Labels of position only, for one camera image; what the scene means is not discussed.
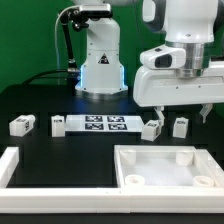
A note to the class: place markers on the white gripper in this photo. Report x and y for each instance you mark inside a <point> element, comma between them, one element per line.
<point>158,88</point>

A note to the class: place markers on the white square tabletop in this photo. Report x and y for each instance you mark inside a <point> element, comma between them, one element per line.
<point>166,167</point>

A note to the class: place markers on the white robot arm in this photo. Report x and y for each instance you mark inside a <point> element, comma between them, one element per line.
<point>179,69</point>

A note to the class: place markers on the white plate with markers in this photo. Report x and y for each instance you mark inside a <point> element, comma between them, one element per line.
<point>103,123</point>

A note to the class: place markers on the white U-shaped fence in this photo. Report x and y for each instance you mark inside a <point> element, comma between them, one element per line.
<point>102,200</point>

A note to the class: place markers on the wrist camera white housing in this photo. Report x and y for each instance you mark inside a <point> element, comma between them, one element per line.
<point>163,57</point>

